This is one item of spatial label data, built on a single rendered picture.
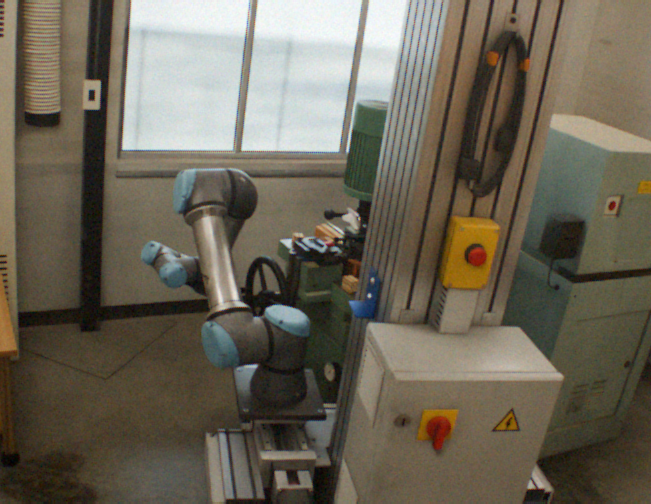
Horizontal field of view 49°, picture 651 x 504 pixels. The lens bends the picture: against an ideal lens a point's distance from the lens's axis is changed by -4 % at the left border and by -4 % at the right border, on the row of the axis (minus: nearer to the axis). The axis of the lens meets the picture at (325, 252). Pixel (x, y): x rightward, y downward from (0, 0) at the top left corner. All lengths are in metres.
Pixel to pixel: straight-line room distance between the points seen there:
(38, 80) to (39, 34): 0.19
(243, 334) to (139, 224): 2.02
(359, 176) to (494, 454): 1.21
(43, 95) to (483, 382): 2.41
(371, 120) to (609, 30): 2.71
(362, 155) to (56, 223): 1.77
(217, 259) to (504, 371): 0.80
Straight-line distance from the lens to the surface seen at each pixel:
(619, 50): 4.75
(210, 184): 1.92
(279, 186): 3.90
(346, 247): 2.21
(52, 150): 3.54
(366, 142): 2.37
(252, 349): 1.78
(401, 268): 1.43
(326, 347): 2.50
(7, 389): 2.77
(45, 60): 3.25
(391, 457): 1.40
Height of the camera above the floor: 1.88
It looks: 22 degrees down
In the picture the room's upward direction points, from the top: 9 degrees clockwise
